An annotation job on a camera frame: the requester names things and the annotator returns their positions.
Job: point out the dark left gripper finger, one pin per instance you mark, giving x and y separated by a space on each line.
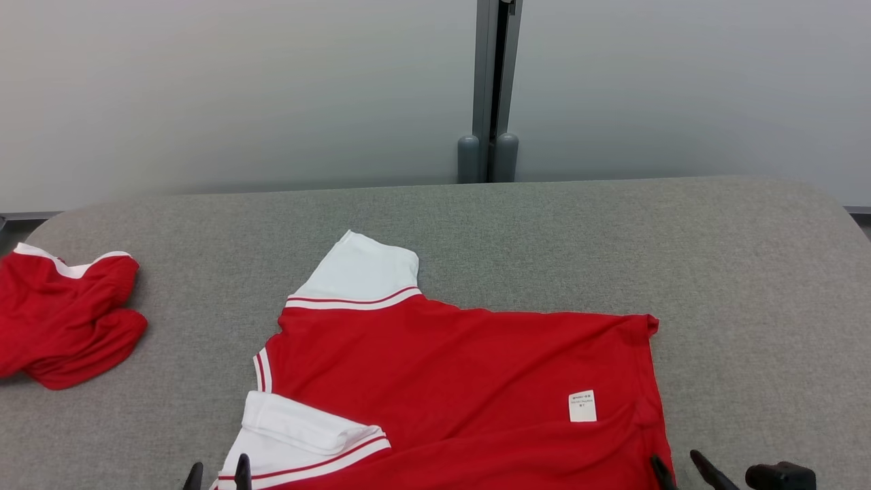
194 480
243 476

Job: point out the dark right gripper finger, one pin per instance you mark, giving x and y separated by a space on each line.
665 478
713 476

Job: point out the red shorts with white trim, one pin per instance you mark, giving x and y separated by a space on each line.
61 327

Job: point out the red jersey with white sleeves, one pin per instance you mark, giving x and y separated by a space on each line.
463 381

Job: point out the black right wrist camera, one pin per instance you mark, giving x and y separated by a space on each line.
782 476

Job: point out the grey partition post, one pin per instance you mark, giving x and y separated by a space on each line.
488 82

